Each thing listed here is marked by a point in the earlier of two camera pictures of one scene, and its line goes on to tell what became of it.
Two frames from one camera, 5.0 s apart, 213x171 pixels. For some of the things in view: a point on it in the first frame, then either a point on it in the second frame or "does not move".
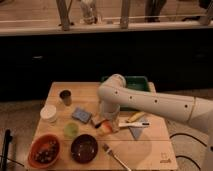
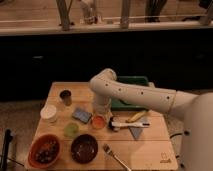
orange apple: x=106 y=127 -> x=98 y=122
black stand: x=4 y=161 does not move
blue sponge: x=81 y=115 does not move
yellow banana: x=135 y=116 does not move
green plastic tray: x=138 y=83 does not move
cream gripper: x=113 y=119 -> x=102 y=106
